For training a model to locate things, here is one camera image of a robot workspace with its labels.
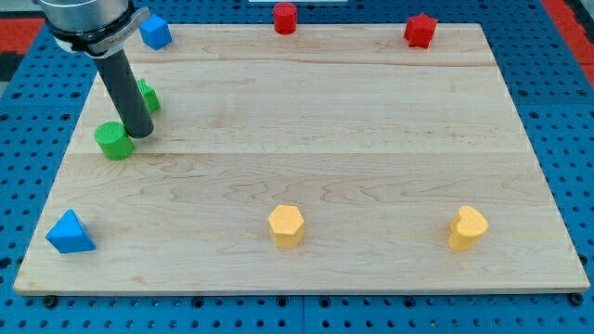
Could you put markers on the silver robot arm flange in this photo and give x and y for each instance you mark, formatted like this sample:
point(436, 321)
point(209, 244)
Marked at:
point(98, 28)

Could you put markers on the yellow hexagon block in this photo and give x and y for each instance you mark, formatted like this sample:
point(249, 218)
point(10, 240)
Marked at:
point(286, 226)

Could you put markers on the wooden board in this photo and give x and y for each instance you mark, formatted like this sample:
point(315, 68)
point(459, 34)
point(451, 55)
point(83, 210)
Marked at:
point(376, 143)

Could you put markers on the red cylinder block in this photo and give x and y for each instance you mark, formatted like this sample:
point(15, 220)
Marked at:
point(285, 17)

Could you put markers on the green star block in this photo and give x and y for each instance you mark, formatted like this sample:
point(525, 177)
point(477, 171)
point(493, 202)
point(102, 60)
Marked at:
point(149, 96)

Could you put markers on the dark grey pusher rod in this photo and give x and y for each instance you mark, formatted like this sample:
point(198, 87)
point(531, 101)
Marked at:
point(118, 77)

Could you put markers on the yellow heart block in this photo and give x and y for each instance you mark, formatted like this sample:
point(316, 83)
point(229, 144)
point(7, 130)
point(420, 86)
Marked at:
point(466, 229)

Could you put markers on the red star block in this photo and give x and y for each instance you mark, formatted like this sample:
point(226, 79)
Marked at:
point(419, 31)

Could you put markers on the green cylinder block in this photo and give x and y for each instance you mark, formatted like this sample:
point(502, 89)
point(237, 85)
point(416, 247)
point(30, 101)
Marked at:
point(114, 141)

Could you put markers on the blue cube block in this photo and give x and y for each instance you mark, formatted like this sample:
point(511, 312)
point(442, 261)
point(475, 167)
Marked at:
point(155, 32)

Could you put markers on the blue triangle block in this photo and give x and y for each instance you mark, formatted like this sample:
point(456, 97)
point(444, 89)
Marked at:
point(68, 235)

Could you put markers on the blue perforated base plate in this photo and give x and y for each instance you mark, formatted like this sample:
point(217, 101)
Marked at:
point(546, 58)

